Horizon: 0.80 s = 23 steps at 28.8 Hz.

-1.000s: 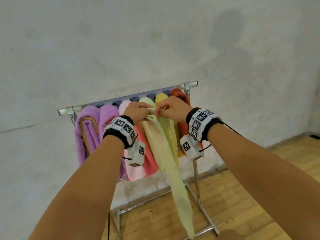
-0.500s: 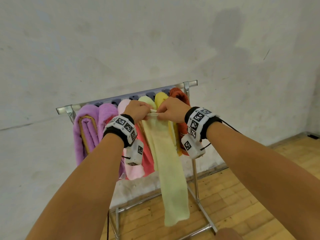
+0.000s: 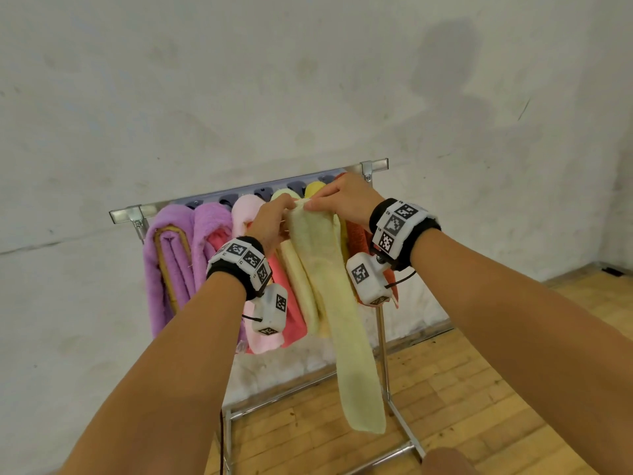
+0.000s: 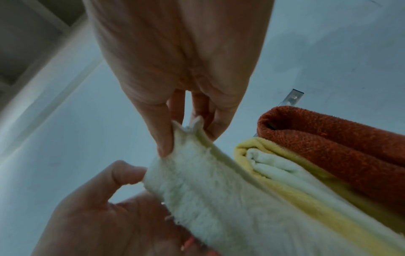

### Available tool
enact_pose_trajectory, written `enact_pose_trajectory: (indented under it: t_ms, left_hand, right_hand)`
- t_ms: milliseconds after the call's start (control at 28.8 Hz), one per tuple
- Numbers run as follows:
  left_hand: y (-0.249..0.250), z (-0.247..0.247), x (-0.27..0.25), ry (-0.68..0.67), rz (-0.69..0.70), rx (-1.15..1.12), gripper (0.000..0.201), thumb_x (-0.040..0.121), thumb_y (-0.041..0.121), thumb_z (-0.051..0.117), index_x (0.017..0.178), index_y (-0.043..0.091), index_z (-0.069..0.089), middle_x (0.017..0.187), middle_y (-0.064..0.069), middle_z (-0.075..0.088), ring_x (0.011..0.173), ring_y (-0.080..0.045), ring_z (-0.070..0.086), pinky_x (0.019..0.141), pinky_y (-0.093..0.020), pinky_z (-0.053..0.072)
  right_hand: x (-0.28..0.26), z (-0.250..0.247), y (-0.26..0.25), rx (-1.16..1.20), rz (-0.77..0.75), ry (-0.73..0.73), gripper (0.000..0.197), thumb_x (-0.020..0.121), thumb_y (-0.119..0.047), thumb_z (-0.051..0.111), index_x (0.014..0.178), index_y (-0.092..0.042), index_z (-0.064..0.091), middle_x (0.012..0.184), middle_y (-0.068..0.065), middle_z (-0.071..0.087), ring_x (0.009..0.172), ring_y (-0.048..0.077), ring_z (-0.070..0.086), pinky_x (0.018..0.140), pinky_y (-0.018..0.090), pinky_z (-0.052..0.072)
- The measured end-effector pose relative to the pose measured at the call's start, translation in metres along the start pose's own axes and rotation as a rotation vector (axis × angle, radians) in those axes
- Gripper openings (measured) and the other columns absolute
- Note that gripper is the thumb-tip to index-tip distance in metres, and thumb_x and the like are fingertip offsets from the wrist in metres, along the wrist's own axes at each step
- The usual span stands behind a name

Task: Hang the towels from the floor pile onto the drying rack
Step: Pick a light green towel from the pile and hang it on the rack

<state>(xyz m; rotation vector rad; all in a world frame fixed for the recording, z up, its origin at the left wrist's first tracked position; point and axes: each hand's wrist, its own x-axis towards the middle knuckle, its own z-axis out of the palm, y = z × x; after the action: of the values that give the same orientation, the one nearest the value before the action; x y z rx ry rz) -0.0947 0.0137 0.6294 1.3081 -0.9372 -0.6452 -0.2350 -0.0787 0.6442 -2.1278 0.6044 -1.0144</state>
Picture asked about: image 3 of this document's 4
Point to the person's right hand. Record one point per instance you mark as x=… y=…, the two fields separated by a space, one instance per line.
x=348 y=197

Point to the person's left hand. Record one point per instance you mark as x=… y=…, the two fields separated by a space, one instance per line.
x=266 y=223

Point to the person's right fingers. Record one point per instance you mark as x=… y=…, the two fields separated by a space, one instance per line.
x=322 y=201

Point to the person's left fingers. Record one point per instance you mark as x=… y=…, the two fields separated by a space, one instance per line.
x=286 y=215

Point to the long pale yellow towel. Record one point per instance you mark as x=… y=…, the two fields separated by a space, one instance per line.
x=346 y=331

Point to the person's right forearm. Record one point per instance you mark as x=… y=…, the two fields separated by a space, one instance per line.
x=519 y=336

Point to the person's left forearm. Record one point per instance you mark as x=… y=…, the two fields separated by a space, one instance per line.
x=168 y=380

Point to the grey-blue clip strip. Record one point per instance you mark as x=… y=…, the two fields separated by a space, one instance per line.
x=262 y=192

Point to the light pink towel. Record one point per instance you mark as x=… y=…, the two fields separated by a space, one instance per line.
x=245 y=210

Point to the orange red towel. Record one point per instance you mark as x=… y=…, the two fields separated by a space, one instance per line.
x=357 y=239

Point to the left wristband with marker tags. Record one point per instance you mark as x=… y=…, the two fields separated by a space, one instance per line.
x=245 y=264

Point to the wristband with marker tags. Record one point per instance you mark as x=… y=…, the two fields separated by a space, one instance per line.
x=398 y=227
x=245 y=264

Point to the cream yellow towel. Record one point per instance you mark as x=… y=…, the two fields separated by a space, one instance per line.
x=299 y=281

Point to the purple fluffy towel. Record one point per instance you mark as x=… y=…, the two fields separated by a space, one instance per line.
x=212 y=227
x=158 y=286

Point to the right wristband with marker tags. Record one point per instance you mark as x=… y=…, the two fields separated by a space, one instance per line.
x=398 y=227

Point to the coral pink towel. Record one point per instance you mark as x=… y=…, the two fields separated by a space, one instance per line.
x=292 y=316

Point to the wooden loop hanger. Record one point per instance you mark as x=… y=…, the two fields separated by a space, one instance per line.
x=165 y=272

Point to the metal towel rack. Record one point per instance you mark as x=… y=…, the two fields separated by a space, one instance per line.
x=383 y=351

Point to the small black floor object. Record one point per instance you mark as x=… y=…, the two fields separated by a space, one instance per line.
x=612 y=271

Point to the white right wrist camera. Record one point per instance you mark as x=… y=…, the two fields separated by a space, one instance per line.
x=366 y=281

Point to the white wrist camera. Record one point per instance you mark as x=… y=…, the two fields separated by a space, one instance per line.
x=366 y=281
x=272 y=311

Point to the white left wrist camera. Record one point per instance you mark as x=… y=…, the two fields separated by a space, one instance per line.
x=272 y=311

